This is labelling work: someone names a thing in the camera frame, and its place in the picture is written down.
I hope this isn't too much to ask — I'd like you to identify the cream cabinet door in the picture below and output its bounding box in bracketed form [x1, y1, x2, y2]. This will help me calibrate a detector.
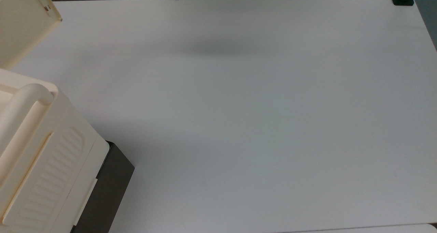
[0, 0, 63, 70]

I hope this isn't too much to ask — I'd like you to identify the cream plastic cabinet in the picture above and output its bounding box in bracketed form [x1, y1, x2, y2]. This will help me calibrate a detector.
[0, 69, 110, 233]

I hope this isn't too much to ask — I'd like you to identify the dark brown drawer box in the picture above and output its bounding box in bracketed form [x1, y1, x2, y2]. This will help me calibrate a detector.
[70, 141, 135, 233]

